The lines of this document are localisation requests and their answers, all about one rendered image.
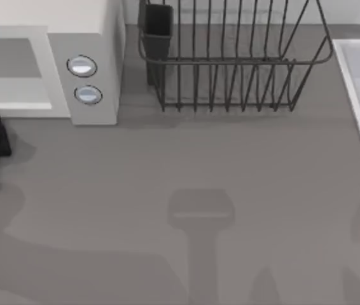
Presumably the dark grey utensil cup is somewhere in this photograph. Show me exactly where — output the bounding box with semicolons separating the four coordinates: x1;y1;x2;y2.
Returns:
137;2;174;60

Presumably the round silver microwave knob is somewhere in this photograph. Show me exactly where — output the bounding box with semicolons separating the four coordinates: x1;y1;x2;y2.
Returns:
66;54;99;78
73;85;104;106

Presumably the pale microwave oven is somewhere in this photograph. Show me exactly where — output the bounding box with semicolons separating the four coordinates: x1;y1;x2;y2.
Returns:
0;0;127;126

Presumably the dark wire dish rack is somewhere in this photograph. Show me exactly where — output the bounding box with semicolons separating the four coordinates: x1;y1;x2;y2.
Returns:
137;0;334;113

